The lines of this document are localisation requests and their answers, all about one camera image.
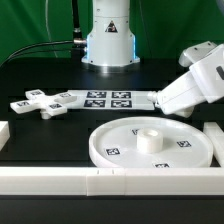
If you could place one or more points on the white front rail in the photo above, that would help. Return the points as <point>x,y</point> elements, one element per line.
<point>111,181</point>

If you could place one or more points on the white rail block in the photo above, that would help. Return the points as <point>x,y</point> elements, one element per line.
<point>216,136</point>
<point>4,133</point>

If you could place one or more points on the white right rail block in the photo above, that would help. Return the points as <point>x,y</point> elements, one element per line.
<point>216,136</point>

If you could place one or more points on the white marker sheet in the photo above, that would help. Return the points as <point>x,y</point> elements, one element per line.
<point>107,100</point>

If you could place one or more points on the white left rail block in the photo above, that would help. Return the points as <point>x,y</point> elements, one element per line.
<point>4,133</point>

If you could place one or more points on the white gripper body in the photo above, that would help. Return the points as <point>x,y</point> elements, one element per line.
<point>203,82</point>

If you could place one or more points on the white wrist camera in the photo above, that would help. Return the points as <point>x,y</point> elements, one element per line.
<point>195,53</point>

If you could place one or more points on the white round table top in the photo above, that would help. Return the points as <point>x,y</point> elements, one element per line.
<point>149,142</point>

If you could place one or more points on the white cross-shaped table base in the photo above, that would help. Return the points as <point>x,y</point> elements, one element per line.
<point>48,105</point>

